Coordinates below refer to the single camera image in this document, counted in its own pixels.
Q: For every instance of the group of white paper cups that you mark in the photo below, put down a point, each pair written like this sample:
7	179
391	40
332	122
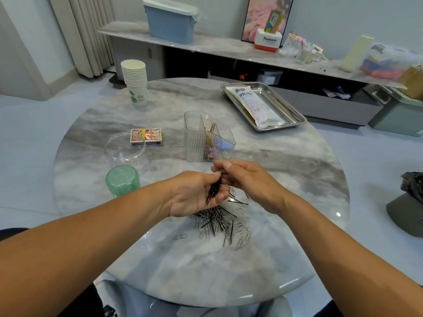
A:
135	82

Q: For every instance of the cardboard box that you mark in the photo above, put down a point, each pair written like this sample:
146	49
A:
413	82

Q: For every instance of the grey cabinet with marble top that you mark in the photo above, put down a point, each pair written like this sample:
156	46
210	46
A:
198	43

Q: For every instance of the person's right forearm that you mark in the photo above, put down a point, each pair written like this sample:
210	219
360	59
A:
357	260

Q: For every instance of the person's left forearm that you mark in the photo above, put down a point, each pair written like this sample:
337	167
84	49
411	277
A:
73	260

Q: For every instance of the cream paper roll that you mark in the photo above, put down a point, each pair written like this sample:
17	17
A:
357	53

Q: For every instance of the white and red small box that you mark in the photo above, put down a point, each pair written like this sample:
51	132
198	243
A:
267	40

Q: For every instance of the trash bin with black bag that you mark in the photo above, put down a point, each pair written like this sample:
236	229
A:
406	204

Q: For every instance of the small colourful box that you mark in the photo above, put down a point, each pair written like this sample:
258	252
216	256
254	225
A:
273	21

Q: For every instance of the colourful small packet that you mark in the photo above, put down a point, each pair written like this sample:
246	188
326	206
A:
316	49

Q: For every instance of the framed pink picture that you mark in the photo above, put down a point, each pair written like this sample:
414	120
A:
263	15

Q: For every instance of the grey green storage bin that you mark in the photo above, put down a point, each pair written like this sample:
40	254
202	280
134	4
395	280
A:
398	112

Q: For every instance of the beige curtain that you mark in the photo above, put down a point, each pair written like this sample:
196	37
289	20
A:
80	29

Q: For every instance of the clear storage box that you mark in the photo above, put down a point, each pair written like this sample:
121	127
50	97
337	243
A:
390	61

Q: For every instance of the colourful matchbox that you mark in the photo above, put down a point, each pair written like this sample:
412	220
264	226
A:
146	136

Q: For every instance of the person's left hand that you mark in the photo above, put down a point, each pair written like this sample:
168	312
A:
188	193

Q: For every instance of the loose papers in cabinet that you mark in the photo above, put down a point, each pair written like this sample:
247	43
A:
338	93

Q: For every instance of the clear bag of snacks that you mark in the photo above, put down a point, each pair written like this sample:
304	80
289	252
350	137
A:
291	45

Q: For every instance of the person's right hand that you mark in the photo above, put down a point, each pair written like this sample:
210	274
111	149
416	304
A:
254	181

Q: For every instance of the translucent green plastic cup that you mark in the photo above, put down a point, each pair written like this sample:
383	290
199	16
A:
123	185

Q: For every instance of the white box in cabinet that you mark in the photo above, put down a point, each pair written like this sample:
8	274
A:
269	78

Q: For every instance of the clear printed plastic bag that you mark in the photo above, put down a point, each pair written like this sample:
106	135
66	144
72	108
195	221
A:
258	105

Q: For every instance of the metal tray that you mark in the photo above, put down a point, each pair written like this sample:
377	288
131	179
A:
294	115

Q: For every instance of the clear ribbed organizer box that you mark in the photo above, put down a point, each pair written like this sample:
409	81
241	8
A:
198	135

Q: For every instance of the blue storage box white lid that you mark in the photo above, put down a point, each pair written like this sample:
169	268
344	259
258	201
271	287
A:
170	20

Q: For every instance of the pile of floss picks and clips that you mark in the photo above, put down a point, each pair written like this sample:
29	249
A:
221	221

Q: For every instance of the clear round plastic bowl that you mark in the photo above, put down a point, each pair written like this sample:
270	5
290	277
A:
124	150

